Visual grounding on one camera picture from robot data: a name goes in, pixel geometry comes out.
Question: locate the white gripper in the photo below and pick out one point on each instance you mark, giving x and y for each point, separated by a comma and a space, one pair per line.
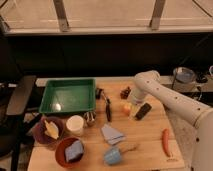
136, 99

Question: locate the orange apple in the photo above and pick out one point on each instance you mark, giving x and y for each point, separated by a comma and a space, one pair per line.
127, 109

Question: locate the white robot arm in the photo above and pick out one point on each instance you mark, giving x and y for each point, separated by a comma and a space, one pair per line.
196, 113

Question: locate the white paper cup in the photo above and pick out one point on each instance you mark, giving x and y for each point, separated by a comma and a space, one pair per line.
75, 124

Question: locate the dark grape bunch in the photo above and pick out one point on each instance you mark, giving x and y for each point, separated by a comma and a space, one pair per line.
125, 93

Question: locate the black rectangular block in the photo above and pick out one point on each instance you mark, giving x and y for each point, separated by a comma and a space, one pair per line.
143, 111

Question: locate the blue folded cloth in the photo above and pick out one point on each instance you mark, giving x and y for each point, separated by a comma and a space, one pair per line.
112, 135

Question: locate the orange carrot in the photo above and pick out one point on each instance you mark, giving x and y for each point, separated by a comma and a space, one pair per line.
165, 142

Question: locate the metal pot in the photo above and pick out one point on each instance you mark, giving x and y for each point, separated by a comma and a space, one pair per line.
183, 75

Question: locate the wooden brush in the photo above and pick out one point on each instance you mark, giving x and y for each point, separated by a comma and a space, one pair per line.
127, 148

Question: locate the green plastic tray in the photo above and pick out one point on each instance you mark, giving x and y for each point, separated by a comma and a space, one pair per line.
68, 96

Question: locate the blue mug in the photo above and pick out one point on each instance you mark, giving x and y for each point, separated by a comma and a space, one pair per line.
112, 156

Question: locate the blue sponge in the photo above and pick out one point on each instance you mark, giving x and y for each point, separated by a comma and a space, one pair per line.
74, 151

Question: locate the yellow banana piece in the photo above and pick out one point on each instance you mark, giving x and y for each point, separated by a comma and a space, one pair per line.
51, 129

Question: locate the red bowl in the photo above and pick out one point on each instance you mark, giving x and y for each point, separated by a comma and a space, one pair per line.
60, 153

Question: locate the black chair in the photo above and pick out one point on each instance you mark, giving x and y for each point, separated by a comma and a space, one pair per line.
13, 128

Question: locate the black handled peeler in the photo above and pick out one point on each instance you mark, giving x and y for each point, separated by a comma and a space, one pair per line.
108, 110

